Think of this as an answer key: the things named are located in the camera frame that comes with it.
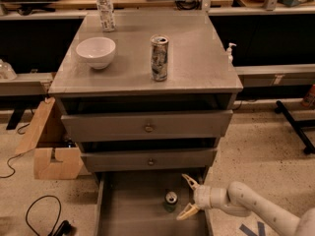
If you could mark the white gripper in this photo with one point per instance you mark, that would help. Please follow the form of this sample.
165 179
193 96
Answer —
203 197

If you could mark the green soda can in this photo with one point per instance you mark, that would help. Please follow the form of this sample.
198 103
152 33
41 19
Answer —
170 201

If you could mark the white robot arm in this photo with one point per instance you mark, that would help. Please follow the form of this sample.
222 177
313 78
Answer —
240 200

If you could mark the grey middle drawer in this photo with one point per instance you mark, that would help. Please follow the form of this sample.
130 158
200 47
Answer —
149 159

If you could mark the grey open bottom drawer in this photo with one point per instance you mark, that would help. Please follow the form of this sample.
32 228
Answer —
130 203

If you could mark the grey drawer cabinet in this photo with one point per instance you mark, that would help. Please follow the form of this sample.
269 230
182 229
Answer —
199 78

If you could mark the grey top drawer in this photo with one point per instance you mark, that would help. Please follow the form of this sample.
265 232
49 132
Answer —
146 126

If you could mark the tall silver patterned can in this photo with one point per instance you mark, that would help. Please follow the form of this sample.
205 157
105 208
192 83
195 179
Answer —
159 57

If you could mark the black table leg base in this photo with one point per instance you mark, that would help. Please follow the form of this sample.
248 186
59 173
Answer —
298 126

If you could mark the open cardboard box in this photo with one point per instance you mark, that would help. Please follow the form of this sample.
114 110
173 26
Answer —
55 157

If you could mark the white pump dispenser bottle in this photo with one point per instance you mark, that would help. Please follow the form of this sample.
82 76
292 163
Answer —
229 51

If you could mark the orange bottle on floor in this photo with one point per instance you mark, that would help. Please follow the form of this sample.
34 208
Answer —
309 97

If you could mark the white ceramic bowl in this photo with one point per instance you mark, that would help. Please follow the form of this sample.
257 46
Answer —
97 52

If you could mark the clear plastic container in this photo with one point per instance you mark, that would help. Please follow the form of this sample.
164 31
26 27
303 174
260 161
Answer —
6 71

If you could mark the clear plastic water bottle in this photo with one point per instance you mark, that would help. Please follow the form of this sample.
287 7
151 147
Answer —
106 13

